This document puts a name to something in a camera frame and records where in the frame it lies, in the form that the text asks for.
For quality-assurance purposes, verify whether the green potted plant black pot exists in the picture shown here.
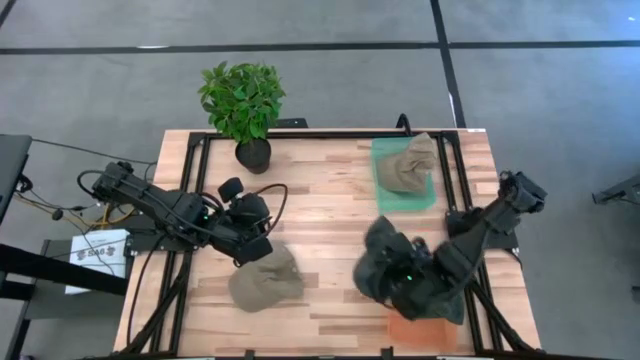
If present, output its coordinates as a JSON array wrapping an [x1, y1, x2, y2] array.
[[197, 60, 287, 175]]

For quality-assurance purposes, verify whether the black aluminium table frame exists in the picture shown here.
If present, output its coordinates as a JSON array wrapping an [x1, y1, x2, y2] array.
[[114, 128, 541, 360]]

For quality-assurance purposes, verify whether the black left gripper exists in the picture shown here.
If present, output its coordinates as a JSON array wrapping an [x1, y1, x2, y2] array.
[[218, 177, 271, 229]]

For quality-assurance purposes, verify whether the dark grey monitor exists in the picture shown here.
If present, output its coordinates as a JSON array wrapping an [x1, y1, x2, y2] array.
[[0, 133, 34, 226]]

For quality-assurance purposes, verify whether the yellow cable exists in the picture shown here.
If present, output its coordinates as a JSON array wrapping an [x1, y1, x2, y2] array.
[[74, 202, 137, 230]]

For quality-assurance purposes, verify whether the khaki baseball cap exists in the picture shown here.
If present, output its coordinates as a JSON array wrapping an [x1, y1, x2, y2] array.
[[375, 132, 438, 195], [227, 242, 306, 314]]

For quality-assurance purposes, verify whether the white printed cardboard box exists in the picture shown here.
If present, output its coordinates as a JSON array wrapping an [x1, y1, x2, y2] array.
[[64, 228, 132, 296]]

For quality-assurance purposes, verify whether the dark grey side table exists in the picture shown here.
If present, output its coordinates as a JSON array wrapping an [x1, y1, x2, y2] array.
[[0, 238, 132, 360]]

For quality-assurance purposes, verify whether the black floor cable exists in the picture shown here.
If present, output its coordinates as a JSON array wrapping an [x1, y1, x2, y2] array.
[[29, 137, 159, 167]]

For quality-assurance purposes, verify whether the dark green baseball cap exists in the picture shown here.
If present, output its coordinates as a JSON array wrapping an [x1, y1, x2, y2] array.
[[352, 214, 466, 325]]

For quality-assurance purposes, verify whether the orange translucent plastic tray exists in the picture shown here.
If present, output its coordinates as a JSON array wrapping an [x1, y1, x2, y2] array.
[[387, 313, 459, 352]]

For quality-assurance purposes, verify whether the green translucent plastic tray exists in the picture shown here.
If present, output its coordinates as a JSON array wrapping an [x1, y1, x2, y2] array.
[[370, 135, 438, 215]]

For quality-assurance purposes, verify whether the black hanging arm cable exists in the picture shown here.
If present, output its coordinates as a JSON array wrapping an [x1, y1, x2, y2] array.
[[126, 233, 167, 347]]

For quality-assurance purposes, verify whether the brown looped cable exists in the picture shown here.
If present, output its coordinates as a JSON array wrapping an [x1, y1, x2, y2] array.
[[249, 182, 290, 239]]

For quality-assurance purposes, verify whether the grey stand leg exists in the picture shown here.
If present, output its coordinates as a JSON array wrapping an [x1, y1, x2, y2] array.
[[591, 172, 640, 207]]

